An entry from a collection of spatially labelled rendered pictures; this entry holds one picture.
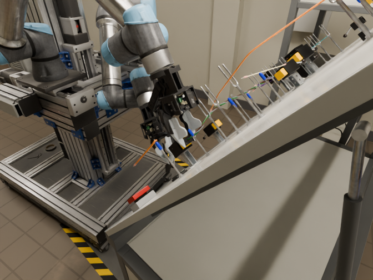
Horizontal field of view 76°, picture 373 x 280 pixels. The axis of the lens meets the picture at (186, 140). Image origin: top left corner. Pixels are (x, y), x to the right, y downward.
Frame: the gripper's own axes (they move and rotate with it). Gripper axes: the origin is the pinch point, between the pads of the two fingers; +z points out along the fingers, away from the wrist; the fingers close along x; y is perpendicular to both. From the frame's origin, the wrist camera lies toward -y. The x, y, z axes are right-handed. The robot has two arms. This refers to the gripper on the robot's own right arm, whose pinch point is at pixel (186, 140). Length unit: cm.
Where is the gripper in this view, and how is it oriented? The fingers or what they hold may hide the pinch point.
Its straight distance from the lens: 67.7
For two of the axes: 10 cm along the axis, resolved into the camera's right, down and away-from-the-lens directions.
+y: 6.2, -0.3, -7.8
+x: 6.8, -4.6, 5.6
